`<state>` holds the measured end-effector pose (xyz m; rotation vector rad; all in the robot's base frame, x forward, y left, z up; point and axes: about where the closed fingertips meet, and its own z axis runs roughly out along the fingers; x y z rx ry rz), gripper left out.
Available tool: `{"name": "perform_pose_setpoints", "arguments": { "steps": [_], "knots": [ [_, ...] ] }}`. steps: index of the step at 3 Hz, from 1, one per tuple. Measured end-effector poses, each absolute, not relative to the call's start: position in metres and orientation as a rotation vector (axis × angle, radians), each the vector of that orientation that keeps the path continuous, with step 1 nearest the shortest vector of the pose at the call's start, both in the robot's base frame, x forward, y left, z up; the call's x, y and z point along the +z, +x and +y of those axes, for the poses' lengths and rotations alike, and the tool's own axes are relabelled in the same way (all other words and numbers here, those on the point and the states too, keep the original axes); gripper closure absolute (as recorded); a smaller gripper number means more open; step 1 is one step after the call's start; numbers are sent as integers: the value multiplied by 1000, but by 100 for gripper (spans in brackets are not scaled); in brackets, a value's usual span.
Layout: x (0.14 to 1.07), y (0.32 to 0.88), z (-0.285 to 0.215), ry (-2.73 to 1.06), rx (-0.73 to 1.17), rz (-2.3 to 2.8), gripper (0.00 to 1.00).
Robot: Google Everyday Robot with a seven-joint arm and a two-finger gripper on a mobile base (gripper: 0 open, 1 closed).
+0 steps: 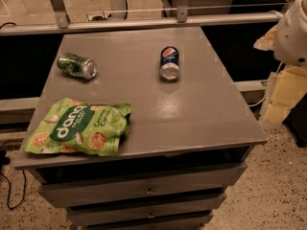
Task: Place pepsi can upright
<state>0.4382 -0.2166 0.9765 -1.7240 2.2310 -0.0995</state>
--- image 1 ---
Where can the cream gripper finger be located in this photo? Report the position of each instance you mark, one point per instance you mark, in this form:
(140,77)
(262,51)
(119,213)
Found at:
(266,42)

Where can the blue pepsi can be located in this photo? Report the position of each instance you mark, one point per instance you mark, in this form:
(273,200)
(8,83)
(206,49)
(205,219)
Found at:
(169,67)

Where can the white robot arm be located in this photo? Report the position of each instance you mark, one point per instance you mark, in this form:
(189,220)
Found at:
(288,38)

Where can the green soda can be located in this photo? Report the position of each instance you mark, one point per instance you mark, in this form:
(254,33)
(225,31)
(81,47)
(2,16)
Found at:
(77,66)

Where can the grey metal railing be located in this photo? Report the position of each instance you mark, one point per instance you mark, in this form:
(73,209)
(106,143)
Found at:
(36,17)

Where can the grey drawer cabinet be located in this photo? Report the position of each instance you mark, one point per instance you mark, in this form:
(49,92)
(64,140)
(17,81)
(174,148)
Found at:
(189,138)

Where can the green dang snack bag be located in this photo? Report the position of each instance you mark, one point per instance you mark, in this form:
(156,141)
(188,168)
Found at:
(72,126)

